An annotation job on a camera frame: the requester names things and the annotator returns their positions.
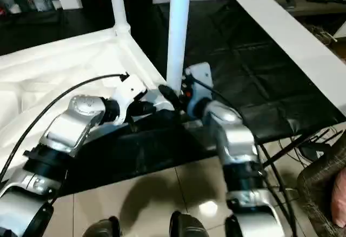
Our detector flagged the white plastic table leg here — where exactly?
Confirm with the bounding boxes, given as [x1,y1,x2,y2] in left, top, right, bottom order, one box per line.
[108,0,132,36]
[166,0,191,94]

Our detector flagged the white plastic table top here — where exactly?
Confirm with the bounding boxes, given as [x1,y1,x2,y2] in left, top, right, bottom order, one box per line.
[0,27,176,183]

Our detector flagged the white flat board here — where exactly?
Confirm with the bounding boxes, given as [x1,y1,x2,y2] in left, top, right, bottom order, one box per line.
[235,0,346,113]

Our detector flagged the black stand leg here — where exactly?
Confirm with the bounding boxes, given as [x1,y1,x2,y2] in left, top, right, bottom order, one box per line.
[261,128,333,167]

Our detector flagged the dark robot right foot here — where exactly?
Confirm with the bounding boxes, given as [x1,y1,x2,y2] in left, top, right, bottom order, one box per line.
[170,210,206,237]

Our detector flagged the brown woven basket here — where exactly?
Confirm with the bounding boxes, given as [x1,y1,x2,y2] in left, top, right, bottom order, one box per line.
[296,139,346,237]

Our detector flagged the pink rounded object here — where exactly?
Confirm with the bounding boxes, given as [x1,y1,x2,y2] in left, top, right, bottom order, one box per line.
[331,166,346,227]

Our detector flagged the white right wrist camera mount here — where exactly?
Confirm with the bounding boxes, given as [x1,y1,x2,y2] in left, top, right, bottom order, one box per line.
[185,62,214,119]

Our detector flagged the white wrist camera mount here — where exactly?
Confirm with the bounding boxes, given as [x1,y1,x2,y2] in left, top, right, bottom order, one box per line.
[109,73,148,126]
[185,62,214,119]

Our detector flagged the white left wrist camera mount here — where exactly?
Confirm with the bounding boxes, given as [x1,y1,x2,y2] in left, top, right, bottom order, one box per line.
[109,73,148,126]

